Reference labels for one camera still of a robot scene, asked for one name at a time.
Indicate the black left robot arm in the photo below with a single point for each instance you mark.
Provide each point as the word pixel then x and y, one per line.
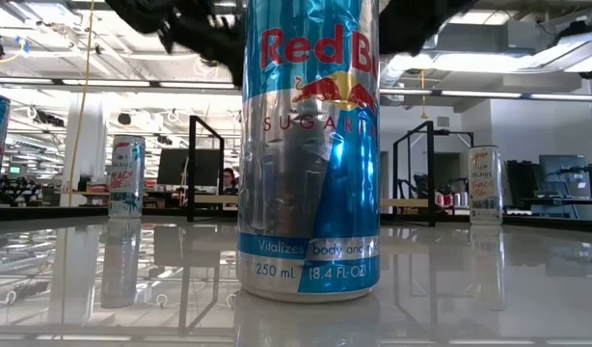
pixel 137 14

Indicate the black ceiling spotlight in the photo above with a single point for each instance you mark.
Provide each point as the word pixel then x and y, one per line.
pixel 50 118
pixel 124 119

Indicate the small red cylinder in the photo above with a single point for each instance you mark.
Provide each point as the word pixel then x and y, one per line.
pixel 448 199
pixel 439 199

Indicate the grey wall vent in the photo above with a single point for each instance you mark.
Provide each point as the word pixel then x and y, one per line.
pixel 443 121

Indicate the small white cylinder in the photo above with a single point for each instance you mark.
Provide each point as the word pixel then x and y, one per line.
pixel 464 199
pixel 456 199

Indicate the white round ventilation duct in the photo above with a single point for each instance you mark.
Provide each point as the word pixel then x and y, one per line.
pixel 402 65

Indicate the wooden shelf black metal frame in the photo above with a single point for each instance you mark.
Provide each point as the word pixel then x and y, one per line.
pixel 191 168

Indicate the person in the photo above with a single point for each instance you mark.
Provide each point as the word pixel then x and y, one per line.
pixel 228 179

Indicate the grey rectangular ventilation duct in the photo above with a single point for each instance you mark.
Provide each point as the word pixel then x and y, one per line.
pixel 493 38

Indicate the Celsius can orange script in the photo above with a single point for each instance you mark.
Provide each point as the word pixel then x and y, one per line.
pixel 485 188

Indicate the Celsius Peach Vibe can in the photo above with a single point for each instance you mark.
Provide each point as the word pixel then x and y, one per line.
pixel 126 178

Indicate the grey monitor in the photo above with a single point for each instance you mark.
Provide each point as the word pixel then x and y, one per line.
pixel 561 185

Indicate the white glossy table mat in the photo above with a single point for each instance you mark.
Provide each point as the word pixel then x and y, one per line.
pixel 469 289

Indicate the black monitor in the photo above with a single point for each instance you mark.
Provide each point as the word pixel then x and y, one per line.
pixel 175 166

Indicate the ceiling light strip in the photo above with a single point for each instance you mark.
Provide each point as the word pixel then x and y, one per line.
pixel 479 94
pixel 16 80
pixel 566 97
pixel 407 91
pixel 195 85
pixel 108 83

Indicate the white building column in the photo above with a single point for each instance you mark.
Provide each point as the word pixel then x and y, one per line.
pixel 91 154

